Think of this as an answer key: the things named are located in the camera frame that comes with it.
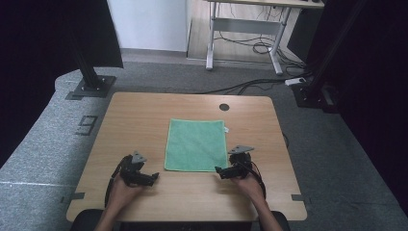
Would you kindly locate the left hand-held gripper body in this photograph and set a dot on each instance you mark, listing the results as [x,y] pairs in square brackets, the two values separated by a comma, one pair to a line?
[133,170]

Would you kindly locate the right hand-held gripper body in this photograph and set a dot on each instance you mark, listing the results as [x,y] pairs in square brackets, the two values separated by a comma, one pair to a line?
[241,165]

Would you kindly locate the green cloth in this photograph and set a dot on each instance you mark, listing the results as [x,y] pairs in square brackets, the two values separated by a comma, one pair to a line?
[195,146]

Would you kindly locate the person's right hand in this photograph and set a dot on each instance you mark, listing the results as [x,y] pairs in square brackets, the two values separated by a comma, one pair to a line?
[250,189]

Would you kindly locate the person's left hand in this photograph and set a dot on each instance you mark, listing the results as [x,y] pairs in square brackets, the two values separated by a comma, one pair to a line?
[121,194]

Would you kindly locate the dark round table grommet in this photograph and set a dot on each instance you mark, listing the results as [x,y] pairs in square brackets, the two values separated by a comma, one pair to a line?
[224,107]

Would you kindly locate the black chair armrest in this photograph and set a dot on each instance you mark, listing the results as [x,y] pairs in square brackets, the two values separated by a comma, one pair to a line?
[85,220]
[284,221]

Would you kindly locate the black metal stand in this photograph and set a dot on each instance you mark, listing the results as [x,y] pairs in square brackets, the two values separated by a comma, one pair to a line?
[93,85]
[316,96]

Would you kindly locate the grey carpet mat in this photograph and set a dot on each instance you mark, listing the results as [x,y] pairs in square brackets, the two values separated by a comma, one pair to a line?
[38,144]

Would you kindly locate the white power strip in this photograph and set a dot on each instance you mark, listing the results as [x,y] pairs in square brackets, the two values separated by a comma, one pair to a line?
[295,81]

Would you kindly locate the black box under desk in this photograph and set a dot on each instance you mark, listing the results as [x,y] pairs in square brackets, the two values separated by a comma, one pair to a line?
[301,32]

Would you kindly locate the black curtain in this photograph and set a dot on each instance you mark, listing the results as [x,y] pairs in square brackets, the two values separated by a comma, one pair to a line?
[38,48]
[378,80]

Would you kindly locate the white metal desk frame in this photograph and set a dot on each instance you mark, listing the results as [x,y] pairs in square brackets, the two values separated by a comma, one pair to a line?
[247,26]

